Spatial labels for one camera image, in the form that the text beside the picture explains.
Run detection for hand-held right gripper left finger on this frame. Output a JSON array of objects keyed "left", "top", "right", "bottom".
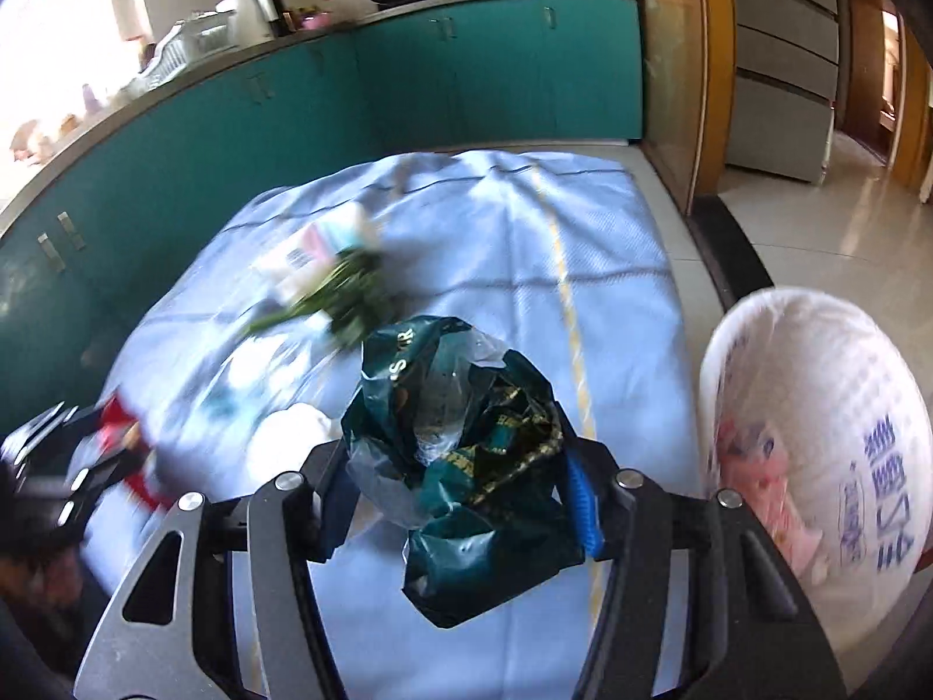
[{"left": 73, "top": 437, "right": 366, "bottom": 700}]

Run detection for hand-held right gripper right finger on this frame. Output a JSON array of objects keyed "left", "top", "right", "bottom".
[{"left": 557, "top": 437, "right": 847, "bottom": 700}]

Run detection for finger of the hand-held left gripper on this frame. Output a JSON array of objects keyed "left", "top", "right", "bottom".
[
  {"left": 3, "top": 402, "right": 99, "bottom": 457},
  {"left": 65, "top": 448, "right": 150, "bottom": 519}
]

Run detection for red snack packet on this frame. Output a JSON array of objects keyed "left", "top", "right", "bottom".
[{"left": 98, "top": 394, "right": 176, "bottom": 508}]

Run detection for dark green plastic bag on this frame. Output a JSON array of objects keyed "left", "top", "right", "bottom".
[{"left": 342, "top": 315, "right": 588, "bottom": 629}]

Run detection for bin with white plastic liner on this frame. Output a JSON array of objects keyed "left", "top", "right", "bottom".
[{"left": 698, "top": 288, "right": 933, "bottom": 653}]

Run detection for crumpled white tissue ball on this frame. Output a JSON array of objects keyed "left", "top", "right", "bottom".
[{"left": 269, "top": 404, "right": 343, "bottom": 453}]

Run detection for pink plastic bag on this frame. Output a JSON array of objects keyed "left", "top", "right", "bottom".
[{"left": 714, "top": 408, "right": 832, "bottom": 585}]

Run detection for green vegetable scraps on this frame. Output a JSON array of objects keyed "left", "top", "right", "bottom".
[{"left": 244, "top": 248, "right": 405, "bottom": 347}]

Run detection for blue checked tablecloth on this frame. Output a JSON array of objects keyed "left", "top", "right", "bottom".
[{"left": 73, "top": 149, "right": 704, "bottom": 700}]

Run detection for kitchen window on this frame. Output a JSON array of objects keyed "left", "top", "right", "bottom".
[{"left": 0, "top": 0, "right": 169, "bottom": 162}]

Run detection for white dish rack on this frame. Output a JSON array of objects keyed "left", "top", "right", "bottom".
[{"left": 120, "top": 10, "right": 241, "bottom": 99}]

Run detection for teal lower cabinets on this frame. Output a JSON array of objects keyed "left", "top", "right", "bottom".
[{"left": 0, "top": 0, "right": 646, "bottom": 410}]

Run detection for white kitchen appliance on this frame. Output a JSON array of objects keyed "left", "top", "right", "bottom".
[{"left": 216, "top": 0, "right": 285, "bottom": 45}]

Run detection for wood-framed glass partition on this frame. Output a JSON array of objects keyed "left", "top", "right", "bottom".
[{"left": 601, "top": 0, "right": 730, "bottom": 216}]

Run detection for grey refrigerator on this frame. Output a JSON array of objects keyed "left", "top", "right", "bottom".
[{"left": 721, "top": 0, "right": 839, "bottom": 183}]

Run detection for brown wooden door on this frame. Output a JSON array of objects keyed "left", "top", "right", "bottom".
[{"left": 846, "top": 0, "right": 905, "bottom": 165}]

